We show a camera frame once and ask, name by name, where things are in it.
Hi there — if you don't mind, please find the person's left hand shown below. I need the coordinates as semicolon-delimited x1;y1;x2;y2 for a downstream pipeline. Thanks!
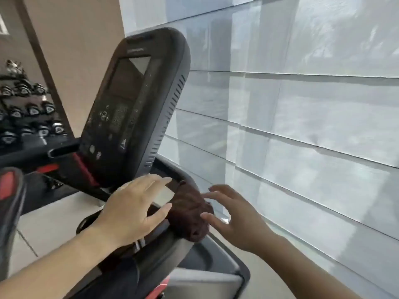
93;174;173;246

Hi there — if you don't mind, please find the person's right hand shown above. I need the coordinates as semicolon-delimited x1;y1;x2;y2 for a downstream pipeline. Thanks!
200;184;276;254

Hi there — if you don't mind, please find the black treadmill console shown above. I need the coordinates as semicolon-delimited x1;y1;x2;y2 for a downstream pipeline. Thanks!
78;27;191;189

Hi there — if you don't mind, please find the black Star Trac treadmill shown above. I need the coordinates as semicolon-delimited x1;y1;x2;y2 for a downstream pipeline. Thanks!
18;158;251;299
0;138;200;299

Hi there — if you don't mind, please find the rack of black dumbbells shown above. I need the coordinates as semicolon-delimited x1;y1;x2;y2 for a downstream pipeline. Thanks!
0;59;68;147

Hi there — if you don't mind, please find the small grey equipment pile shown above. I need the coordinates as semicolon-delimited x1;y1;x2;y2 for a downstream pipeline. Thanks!
5;60;25;75

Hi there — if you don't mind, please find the dark brown cleaning cloth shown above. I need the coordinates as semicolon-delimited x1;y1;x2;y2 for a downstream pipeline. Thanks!
146;180;216;243

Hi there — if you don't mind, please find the person's right forearm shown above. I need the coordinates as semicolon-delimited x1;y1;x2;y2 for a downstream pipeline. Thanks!
249;233;362;299

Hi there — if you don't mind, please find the white window blind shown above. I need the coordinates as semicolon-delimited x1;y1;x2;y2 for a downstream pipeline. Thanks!
118;0;399;299

